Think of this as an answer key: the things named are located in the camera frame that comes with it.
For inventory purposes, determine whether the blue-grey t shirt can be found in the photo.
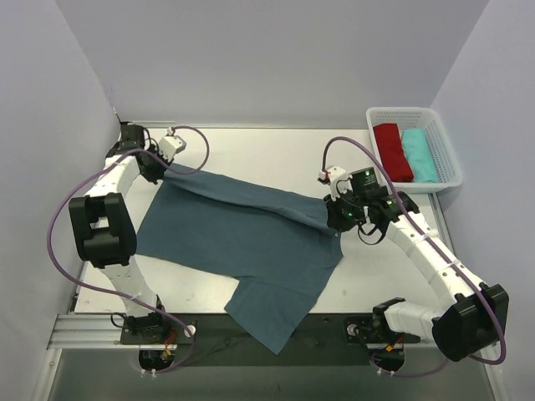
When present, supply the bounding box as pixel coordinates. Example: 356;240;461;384
137;172;343;353

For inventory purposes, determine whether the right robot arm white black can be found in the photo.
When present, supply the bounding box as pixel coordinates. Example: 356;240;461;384
318;166;509;362

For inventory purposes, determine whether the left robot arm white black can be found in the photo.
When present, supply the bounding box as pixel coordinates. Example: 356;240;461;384
69;124;186;343

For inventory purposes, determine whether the red rolled t shirt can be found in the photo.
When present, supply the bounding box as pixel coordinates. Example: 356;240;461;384
373;123;414;182

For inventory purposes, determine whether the teal rolled t shirt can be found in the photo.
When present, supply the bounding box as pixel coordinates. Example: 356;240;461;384
401;129;439;183

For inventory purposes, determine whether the white plastic basket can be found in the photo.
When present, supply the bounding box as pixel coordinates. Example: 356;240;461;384
365;107;462;194

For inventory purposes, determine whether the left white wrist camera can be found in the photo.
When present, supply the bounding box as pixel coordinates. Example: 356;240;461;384
157;127;186;163

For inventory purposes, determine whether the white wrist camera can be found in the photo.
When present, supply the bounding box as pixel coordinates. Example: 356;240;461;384
157;127;186;163
318;165;350;201

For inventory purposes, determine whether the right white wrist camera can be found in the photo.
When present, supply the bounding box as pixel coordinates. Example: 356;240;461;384
318;165;350;201

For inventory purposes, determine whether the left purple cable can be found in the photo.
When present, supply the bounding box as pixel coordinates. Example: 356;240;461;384
45;124;210;373

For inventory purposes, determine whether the purple cable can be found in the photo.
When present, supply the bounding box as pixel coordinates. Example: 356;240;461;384
320;136;507;378
45;124;210;373

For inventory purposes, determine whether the aluminium rail frame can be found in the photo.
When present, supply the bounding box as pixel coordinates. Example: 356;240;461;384
45;120;498;350

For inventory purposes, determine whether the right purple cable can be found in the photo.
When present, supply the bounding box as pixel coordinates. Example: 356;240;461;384
320;136;507;378

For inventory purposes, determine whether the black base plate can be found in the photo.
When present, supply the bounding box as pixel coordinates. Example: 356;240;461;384
110;312;409;373

